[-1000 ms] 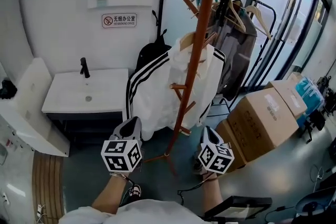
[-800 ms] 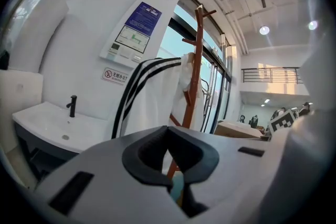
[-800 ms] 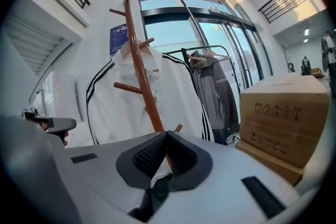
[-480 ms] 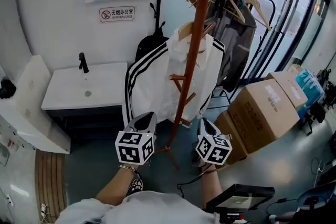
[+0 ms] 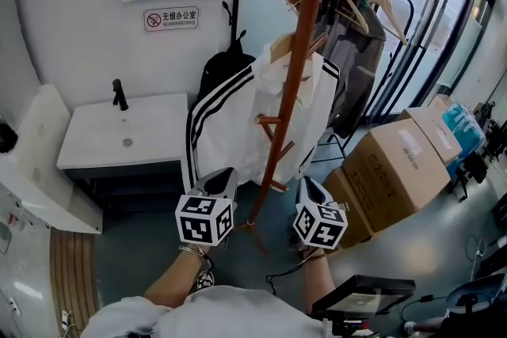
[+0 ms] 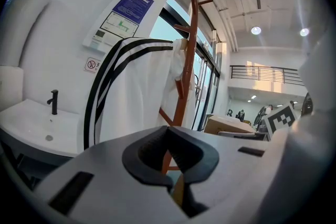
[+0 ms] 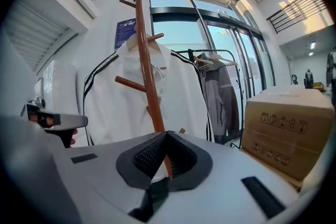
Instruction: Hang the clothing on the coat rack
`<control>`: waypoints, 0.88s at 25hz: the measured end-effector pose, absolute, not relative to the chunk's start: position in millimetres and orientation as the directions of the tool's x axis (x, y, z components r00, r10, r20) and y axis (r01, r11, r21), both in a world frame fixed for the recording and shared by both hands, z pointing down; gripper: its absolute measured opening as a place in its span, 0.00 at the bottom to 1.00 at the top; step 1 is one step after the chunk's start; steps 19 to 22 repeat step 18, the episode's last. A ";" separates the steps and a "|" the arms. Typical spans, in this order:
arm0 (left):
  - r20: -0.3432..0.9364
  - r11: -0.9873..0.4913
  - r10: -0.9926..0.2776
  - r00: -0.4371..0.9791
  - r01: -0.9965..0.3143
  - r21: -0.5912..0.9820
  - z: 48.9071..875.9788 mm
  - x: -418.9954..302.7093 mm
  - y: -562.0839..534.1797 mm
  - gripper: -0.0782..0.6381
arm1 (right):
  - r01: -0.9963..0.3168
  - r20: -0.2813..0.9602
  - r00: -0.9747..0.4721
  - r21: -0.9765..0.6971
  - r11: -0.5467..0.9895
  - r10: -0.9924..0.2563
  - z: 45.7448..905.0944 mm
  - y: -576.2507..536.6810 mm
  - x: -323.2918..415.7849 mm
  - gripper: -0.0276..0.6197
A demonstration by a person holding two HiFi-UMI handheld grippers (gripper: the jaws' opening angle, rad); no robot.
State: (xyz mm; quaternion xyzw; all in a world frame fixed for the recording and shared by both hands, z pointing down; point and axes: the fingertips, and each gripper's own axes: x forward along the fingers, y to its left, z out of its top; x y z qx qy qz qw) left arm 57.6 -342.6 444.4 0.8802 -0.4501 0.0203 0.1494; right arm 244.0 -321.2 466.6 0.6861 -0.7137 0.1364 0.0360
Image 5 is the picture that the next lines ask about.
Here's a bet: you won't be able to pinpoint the black faucet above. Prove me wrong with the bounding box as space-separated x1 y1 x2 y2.
112 78 130 112

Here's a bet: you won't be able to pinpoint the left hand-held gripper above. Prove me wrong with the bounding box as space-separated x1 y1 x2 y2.
175 166 238 249

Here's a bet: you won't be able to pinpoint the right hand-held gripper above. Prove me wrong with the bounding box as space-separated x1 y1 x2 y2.
292 175 349 250

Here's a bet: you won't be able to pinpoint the light wooden clothes hanger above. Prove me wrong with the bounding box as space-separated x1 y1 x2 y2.
269 33 296 63
366 0 408 47
340 0 370 35

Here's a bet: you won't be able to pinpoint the no smoking wall sign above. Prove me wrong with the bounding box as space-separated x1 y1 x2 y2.
143 7 200 32

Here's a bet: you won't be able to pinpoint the white black-striped jacket clothing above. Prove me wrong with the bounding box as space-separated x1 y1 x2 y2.
182 33 341 195

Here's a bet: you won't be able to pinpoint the grey round chair seat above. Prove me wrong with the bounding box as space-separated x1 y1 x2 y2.
445 275 507 338

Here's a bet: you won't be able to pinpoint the white wash basin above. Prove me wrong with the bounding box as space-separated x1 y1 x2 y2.
56 93 189 171

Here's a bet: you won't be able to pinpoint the person's checkered shoe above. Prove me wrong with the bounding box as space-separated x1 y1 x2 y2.
189 268 217 294

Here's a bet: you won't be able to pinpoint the wooden slatted floor mat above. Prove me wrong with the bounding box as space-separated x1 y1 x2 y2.
49 229 100 325

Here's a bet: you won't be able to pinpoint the black floor cable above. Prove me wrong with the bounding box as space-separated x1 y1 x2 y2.
265 260 310 296

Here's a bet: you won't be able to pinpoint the blue wrapped packs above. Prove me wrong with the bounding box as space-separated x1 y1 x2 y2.
441 101 486 159

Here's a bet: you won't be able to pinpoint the person's white shirt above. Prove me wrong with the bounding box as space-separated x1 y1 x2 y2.
81 284 330 338

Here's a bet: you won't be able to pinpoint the grey hanging coat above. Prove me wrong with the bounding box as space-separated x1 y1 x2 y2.
316 0 387 139

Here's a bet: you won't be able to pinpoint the black flat monitor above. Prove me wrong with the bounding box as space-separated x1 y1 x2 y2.
311 275 417 320

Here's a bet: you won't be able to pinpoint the black backpack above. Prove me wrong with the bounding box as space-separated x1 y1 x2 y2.
196 29 257 102

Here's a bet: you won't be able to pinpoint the labelled cardboard box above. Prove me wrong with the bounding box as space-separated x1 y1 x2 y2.
395 106 463 167

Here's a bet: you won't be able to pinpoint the low cardboard box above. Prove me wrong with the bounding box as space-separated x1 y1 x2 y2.
322 168 375 250

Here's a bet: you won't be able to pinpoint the small cardboard box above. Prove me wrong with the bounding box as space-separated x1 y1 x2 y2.
427 93 455 114

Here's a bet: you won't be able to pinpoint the thin wrist bracelet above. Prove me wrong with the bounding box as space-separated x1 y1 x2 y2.
178 245 211 260

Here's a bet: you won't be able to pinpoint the brown wooden coat rack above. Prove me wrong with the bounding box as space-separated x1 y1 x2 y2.
233 0 334 254

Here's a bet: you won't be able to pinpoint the person's right forearm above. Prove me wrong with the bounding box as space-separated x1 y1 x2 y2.
303 249 337 316

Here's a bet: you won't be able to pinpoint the large cardboard box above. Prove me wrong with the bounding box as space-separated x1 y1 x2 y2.
342 118 452 233

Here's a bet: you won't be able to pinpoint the person's left forearm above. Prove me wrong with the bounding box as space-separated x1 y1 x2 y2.
144 245 215 310

